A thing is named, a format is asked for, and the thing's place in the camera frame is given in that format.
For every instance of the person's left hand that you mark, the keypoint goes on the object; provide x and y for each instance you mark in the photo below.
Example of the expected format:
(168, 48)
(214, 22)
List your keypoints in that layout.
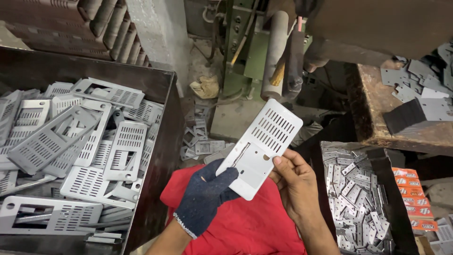
(201, 202)

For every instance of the person's right hand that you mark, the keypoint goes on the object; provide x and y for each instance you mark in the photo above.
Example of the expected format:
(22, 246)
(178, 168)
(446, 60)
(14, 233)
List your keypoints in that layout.
(295, 187)

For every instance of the white slotted metal plate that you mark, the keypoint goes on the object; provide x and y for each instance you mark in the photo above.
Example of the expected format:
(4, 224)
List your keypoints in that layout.
(263, 141)

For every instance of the small metal hinge strip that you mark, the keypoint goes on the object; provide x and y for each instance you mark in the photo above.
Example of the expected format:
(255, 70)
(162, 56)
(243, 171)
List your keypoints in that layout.
(241, 154)

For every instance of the red cloth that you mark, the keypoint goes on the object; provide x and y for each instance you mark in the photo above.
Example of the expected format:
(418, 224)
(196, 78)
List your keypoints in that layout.
(244, 226)

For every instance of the heap of small metal hinges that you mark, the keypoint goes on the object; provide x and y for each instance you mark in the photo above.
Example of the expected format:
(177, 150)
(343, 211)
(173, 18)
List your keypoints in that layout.
(354, 202)

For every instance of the scattered metal offcuts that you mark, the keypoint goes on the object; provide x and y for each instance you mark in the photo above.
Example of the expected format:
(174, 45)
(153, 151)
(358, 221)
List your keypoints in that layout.
(203, 141)

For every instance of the dark metal bin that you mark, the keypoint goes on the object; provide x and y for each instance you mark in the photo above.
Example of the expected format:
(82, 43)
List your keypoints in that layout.
(157, 148)

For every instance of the black plastic bag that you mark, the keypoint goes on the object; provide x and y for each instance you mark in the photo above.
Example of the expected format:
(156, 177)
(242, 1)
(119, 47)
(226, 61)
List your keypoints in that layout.
(393, 205)

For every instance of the rusty metal work table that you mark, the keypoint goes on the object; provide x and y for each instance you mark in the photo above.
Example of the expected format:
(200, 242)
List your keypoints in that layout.
(371, 117)

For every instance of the crumpled beige rag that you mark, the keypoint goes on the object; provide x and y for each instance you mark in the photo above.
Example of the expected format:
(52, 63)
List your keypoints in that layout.
(205, 87)

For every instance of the stack of orange boxes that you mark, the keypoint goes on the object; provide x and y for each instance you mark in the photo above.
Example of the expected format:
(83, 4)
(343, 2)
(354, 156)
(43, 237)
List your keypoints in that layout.
(416, 202)

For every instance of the black ribbed block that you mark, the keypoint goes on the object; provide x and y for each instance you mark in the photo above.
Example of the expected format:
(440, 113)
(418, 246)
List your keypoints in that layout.
(403, 117)

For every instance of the pile of slotted grey plates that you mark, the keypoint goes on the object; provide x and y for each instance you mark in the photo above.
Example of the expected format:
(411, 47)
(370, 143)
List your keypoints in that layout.
(81, 152)

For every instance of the grey cylinder roller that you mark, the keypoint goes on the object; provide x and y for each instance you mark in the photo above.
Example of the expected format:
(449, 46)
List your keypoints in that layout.
(275, 53)

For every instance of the green press machine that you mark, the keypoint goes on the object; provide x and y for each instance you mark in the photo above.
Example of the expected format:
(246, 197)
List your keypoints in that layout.
(244, 42)

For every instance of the grey perforated plates heap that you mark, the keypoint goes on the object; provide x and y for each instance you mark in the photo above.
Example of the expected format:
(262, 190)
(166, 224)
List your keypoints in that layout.
(444, 233)

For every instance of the pile of flat grey blanks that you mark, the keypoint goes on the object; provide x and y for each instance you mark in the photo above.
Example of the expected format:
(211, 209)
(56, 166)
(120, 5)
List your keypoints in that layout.
(421, 85)

